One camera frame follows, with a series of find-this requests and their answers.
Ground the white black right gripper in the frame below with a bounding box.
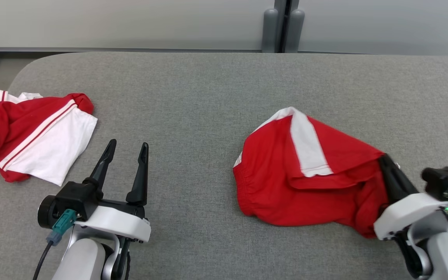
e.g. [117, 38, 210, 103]
[374, 155, 448, 240]

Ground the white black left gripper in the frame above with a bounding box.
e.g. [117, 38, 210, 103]
[74, 139, 151, 243]

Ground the red white t-shirt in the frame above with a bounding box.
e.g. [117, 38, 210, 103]
[0, 88, 98, 190]

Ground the red shorts white stripe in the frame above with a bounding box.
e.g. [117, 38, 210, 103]
[233, 107, 390, 238]

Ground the left arm cable teal plug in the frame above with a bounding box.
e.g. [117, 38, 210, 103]
[33, 209, 77, 280]

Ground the grey door post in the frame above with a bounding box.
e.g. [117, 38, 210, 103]
[285, 9, 305, 53]
[262, 9, 279, 53]

